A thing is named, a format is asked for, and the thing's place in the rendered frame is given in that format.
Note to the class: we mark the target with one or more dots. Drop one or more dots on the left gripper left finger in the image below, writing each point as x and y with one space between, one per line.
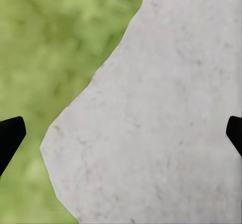
12 133

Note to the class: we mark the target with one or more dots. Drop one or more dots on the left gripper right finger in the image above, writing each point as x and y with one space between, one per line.
234 132

